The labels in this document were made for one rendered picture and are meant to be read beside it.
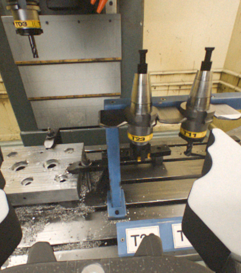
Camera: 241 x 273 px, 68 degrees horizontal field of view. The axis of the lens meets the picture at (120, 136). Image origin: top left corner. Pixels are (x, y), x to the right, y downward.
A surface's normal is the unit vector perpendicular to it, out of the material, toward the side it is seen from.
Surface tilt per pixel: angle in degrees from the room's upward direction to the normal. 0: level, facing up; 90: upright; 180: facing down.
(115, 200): 90
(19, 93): 90
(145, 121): 90
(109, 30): 90
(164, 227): 50
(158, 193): 0
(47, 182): 0
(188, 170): 0
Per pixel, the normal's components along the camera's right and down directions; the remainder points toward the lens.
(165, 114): -0.03, -0.86
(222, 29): 0.09, 0.51
